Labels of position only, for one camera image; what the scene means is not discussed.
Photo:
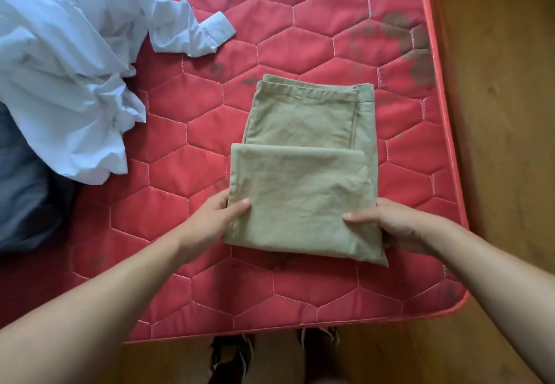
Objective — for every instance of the person's right hand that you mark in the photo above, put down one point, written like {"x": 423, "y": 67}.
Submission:
{"x": 401, "y": 225}

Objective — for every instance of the person's shoe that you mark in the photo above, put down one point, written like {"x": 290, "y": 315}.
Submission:
{"x": 230, "y": 357}
{"x": 318, "y": 336}

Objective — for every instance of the grey blue garment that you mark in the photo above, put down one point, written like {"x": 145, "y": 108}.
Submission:
{"x": 26, "y": 188}

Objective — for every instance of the light blue shirt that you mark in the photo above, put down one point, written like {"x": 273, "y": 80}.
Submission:
{"x": 73, "y": 62}

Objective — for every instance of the person's right forearm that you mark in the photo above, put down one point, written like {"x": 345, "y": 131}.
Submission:
{"x": 503, "y": 286}

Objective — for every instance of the person's right shoe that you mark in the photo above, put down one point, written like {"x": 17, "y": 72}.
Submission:
{"x": 318, "y": 336}

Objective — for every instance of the person's left thumb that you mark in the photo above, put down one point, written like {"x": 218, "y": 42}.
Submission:
{"x": 237, "y": 209}

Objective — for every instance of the person's left shoe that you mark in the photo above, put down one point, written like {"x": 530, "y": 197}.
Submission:
{"x": 230, "y": 357}

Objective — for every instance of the person's left forearm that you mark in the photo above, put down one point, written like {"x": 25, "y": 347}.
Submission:
{"x": 93, "y": 312}

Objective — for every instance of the person's right leg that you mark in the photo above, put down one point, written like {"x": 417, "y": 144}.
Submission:
{"x": 323, "y": 362}

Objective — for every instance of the red quilted mattress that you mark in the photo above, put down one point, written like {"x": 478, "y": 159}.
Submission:
{"x": 277, "y": 145}

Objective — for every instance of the person's right thumb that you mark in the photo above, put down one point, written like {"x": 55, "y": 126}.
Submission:
{"x": 362, "y": 217}

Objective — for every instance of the person's left hand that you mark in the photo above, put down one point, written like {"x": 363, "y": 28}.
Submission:
{"x": 206, "y": 223}

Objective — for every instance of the khaki trousers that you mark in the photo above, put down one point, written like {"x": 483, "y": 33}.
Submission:
{"x": 310, "y": 167}

